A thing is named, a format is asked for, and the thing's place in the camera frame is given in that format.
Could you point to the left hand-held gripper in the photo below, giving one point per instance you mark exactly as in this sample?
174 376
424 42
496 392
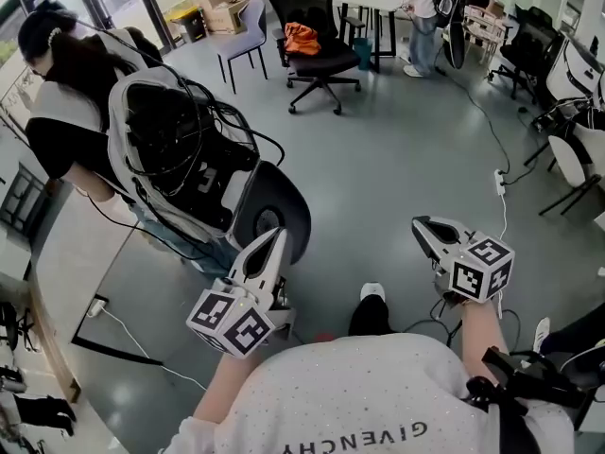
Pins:
222 319

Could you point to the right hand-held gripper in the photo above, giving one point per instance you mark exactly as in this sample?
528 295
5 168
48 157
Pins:
482 272

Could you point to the orange bag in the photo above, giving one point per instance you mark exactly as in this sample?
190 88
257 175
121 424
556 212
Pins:
302 40

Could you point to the person's right forearm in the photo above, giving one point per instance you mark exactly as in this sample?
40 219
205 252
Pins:
482 334

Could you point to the person's left forearm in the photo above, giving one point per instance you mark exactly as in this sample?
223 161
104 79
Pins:
227 386

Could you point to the white chair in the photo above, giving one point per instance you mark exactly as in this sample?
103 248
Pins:
569 159

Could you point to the black mesh office chair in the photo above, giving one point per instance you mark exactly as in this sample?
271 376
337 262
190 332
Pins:
531 50

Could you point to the grey chair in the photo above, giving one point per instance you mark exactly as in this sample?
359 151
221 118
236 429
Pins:
248 26

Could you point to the person's white shoe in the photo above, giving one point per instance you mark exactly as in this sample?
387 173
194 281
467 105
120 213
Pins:
372 290
542 334

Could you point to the person's black trouser leg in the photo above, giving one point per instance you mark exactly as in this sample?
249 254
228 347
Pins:
371 317
576 336

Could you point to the grey equipment backpack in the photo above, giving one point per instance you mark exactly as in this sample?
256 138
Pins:
189 159

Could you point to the person's white shirt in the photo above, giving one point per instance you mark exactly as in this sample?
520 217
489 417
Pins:
359 395

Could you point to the teal waste bin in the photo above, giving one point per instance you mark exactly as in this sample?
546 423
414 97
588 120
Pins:
364 54

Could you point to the wooden rack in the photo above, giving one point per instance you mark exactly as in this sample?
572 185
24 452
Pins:
484 29

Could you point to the black equipment backpack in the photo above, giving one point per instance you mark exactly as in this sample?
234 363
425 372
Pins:
451 12

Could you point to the black cabinet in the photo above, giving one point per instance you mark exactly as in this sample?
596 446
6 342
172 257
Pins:
21 201

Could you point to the yellow and black crate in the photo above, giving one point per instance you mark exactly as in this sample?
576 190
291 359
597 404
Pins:
191 24

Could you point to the cardboard box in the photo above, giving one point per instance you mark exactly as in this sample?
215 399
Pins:
227 14

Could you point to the white desk with black frame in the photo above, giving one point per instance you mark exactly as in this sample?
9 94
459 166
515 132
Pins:
80 263

